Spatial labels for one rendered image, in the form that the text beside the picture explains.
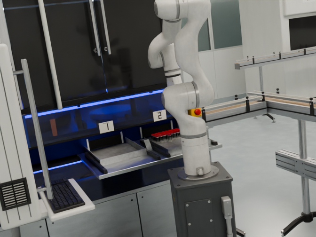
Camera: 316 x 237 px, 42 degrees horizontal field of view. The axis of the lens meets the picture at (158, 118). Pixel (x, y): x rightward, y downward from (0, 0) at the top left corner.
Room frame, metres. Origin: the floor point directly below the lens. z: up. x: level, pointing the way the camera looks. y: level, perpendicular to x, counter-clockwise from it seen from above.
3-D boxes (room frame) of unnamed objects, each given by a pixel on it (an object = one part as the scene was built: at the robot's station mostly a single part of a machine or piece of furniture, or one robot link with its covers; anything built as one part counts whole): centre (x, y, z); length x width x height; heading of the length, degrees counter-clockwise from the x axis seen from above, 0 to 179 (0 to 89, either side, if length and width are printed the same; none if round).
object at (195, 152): (1.78, -0.15, 0.95); 0.19 x 0.19 x 0.18
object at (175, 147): (2.25, -0.09, 0.90); 0.34 x 0.26 x 0.04; 22
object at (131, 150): (2.23, 0.27, 0.90); 0.34 x 0.26 x 0.04; 22
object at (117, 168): (2.23, 0.08, 0.87); 0.70 x 0.48 x 0.02; 112
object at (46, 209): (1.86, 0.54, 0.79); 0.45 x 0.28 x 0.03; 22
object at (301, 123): (2.66, -0.95, 0.46); 0.09 x 0.09 x 0.77; 22
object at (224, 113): (2.80, -0.45, 0.92); 0.69 x 0.16 x 0.16; 112
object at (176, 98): (1.78, -0.12, 1.16); 0.19 x 0.12 x 0.24; 99
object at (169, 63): (2.09, -0.10, 1.39); 0.09 x 0.08 x 0.13; 103
